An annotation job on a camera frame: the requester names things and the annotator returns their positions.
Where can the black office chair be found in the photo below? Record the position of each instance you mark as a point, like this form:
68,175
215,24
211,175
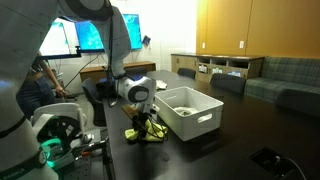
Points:
93,100
228,83
186,73

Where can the person in striped top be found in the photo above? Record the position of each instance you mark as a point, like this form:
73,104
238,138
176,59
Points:
36,93

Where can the brown wrist camera box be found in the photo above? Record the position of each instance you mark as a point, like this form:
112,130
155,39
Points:
130,110

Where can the small wall mounted panel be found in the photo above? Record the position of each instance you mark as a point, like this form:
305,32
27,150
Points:
146,40

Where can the yellow microfibre cloth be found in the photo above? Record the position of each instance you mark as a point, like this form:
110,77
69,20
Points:
158,131

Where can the white towel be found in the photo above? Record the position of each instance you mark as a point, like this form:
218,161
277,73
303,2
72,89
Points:
185,111

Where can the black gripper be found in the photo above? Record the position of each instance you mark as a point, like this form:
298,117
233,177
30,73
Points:
143,120

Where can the white wall outlet plate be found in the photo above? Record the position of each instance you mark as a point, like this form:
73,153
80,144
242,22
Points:
203,45
241,44

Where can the white papers stack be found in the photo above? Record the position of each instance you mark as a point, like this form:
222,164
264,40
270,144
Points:
161,84

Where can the table power outlet box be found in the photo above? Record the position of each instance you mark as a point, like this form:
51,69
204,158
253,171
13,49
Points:
270,161

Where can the green plaid sofa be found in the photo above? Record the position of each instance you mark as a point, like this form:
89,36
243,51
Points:
286,80

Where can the perforated metal breadboard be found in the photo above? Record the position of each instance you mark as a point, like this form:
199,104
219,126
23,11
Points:
83,170

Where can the white plastic bin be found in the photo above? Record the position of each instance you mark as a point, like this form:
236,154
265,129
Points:
180,126

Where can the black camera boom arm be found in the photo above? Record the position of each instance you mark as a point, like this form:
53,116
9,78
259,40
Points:
60,56

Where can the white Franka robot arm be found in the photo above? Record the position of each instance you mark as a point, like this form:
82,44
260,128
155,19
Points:
20,66

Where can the wooden shelf cabinet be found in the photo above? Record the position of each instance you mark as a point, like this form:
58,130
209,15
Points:
186,63

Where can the wooden bench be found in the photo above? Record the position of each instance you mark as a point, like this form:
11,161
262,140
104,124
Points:
91,71

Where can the wall display screen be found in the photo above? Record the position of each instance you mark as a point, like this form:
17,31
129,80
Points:
55,41
90,36

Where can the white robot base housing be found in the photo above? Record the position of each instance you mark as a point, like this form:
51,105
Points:
60,109

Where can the black bag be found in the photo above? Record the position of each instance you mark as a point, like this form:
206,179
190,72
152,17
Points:
105,89

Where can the small printed box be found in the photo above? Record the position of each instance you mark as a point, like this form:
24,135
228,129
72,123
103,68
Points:
235,74
217,70
202,69

